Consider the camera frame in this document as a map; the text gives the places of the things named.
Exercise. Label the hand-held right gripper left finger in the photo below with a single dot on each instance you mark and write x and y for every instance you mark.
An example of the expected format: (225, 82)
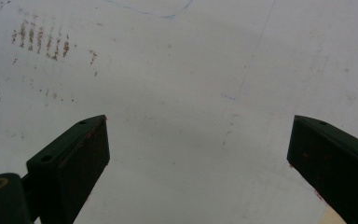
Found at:
(71, 161)

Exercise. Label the white table mat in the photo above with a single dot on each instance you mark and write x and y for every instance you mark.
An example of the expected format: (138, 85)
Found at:
(192, 77)

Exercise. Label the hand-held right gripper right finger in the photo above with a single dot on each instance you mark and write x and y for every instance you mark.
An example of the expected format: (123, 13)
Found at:
(338, 165)

